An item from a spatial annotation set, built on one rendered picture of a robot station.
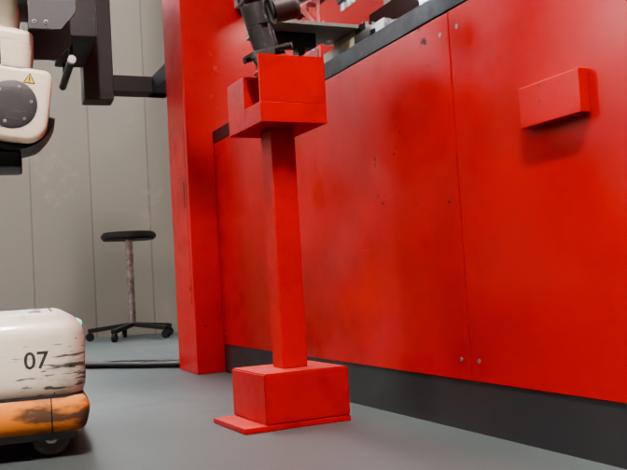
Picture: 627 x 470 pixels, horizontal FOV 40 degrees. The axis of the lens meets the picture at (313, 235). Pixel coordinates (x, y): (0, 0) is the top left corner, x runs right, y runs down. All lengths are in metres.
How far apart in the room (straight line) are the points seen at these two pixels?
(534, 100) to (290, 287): 0.73
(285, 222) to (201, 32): 1.45
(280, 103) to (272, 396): 0.63
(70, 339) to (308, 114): 0.70
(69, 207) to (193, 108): 3.09
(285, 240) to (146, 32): 4.64
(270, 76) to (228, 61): 1.37
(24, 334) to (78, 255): 4.44
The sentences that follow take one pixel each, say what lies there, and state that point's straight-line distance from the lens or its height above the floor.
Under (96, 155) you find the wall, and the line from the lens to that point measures 6.22.
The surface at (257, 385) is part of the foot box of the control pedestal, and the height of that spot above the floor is 0.09.
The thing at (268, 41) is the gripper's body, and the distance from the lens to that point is 1.94.
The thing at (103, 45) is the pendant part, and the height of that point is 1.33.
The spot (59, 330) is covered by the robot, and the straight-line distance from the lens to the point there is 1.72.
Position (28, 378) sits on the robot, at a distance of 1.73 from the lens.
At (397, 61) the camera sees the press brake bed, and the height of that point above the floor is 0.78.
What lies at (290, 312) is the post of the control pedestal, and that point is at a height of 0.24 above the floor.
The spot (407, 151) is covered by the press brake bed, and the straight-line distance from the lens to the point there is 1.88.
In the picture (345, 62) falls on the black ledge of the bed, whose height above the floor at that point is 0.84.
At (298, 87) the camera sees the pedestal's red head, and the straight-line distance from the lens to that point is 1.92.
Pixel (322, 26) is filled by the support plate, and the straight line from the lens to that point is 2.37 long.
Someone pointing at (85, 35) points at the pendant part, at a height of 1.24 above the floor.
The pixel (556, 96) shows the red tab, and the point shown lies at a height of 0.59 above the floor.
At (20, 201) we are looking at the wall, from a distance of 6.17.
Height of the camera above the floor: 0.31
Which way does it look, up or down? 3 degrees up
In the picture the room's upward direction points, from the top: 3 degrees counter-clockwise
